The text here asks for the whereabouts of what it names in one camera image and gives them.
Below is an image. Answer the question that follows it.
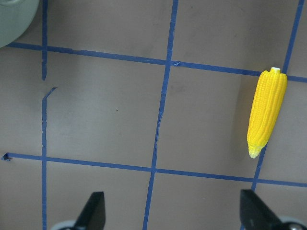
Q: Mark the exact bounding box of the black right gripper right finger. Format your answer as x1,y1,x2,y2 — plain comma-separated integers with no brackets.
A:
240,189,288,230

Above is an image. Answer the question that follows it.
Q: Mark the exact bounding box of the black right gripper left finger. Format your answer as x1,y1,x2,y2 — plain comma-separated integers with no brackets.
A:
74,192,106,230

